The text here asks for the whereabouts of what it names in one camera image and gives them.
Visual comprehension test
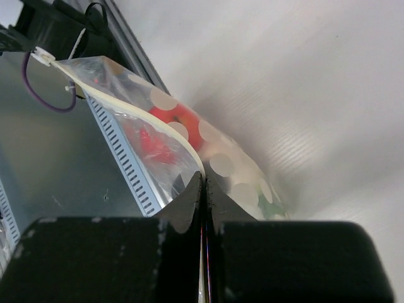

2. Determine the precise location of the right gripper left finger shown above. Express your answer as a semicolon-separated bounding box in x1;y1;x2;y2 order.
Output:
1;173;202;302

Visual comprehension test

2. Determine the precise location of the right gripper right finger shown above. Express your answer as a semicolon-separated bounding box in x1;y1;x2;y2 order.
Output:
205;179;395;302

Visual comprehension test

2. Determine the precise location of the black round food item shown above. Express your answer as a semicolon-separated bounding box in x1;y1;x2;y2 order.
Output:
172;172;234;199

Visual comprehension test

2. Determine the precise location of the clear zip top bag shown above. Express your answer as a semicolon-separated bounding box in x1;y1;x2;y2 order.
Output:
32;48;281;220

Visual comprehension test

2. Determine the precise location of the red tomato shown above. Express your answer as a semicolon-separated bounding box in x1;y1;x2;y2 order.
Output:
140;104;204;164

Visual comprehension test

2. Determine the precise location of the white daikon radish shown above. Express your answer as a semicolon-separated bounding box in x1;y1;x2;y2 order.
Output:
258;192;288;220

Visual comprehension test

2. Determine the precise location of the white slotted cable duct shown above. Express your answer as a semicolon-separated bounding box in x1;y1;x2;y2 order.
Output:
86;95;165;217

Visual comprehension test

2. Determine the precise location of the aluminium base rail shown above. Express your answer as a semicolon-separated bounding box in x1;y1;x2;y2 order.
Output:
101;1;170;94

